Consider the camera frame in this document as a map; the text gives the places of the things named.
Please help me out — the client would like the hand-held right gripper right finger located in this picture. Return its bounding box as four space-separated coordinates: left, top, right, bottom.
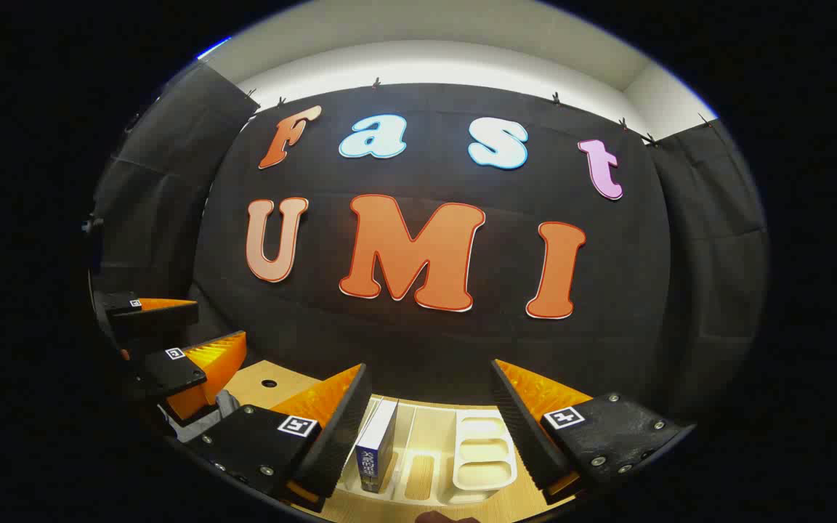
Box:
490 358 695 506

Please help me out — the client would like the grey schoolbag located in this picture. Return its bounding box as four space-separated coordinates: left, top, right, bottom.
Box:
159 389 241 444

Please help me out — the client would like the cream white bookshelf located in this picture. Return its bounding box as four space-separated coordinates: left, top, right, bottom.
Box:
335 396 528 507

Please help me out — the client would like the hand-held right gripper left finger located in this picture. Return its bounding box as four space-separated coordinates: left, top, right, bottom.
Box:
197 363 373 513

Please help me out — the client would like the blue cover book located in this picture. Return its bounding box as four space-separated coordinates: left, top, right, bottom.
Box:
355 400 399 495

